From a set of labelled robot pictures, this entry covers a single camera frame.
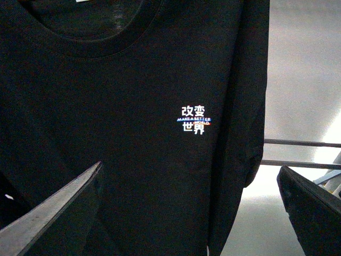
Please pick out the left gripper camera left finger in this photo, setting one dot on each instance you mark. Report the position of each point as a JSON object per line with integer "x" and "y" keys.
{"x": 60, "y": 224}

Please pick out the upper metal rack rod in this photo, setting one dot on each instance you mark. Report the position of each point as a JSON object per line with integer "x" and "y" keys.
{"x": 301, "y": 143}

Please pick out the black t-shirt small logo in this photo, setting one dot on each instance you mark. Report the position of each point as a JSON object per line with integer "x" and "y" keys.
{"x": 168, "y": 95}

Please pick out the lower metal rack rod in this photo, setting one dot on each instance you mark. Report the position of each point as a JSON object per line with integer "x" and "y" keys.
{"x": 301, "y": 164}

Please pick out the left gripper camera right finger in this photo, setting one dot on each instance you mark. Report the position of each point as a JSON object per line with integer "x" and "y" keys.
{"x": 313, "y": 212}

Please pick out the metal rack rod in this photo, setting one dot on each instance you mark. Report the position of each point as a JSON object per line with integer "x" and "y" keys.
{"x": 301, "y": 143}
{"x": 301, "y": 164}

